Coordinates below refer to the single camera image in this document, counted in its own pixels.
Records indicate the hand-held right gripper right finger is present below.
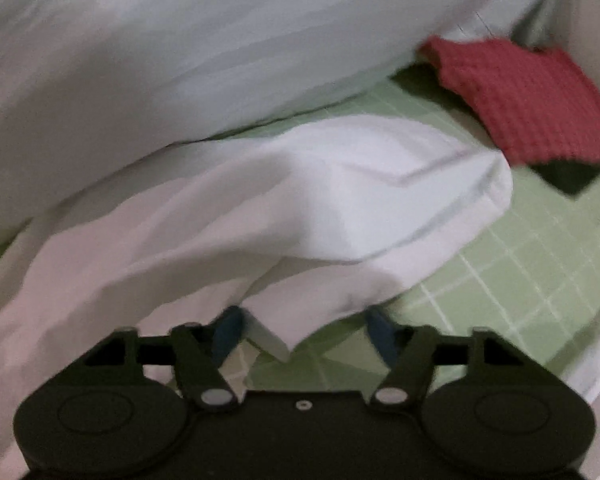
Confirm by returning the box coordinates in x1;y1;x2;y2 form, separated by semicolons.
366;306;537;413

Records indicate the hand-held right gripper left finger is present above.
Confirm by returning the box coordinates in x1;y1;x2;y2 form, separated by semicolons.
73;305;247;413

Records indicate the white garment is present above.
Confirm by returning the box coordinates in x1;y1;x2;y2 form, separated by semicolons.
0;114;514;480

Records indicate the dark green cloth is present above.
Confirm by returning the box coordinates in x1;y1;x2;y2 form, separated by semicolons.
389;62;600;199

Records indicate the red waffle-knit cloth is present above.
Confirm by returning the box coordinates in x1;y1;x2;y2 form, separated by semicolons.
418;35;600;167

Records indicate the pale carrot-print quilt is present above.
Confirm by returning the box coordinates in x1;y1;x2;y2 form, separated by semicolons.
0;0;573;253

